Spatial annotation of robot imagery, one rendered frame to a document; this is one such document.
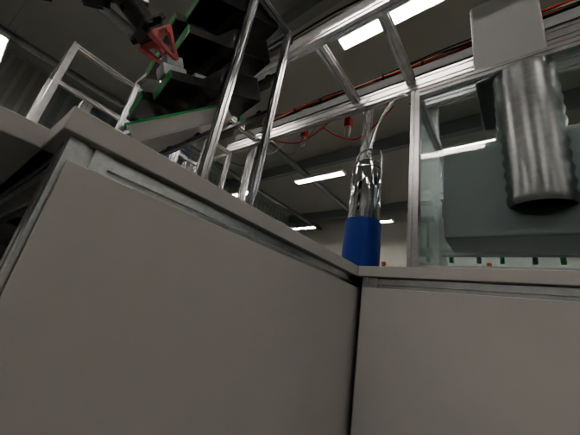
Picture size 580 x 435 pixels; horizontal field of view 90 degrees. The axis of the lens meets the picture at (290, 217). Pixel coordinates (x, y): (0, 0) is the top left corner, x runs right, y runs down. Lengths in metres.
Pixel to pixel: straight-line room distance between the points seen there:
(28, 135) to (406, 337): 0.80
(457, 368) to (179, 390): 0.56
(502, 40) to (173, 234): 1.27
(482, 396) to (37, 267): 0.76
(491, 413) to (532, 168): 0.59
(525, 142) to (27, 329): 1.07
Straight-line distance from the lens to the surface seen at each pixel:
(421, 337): 0.80
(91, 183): 0.39
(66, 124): 0.40
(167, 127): 0.77
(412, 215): 0.99
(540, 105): 1.10
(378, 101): 1.97
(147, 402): 0.45
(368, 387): 0.84
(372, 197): 1.28
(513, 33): 1.41
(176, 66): 0.90
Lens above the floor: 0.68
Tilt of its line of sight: 19 degrees up
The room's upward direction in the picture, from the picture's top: 10 degrees clockwise
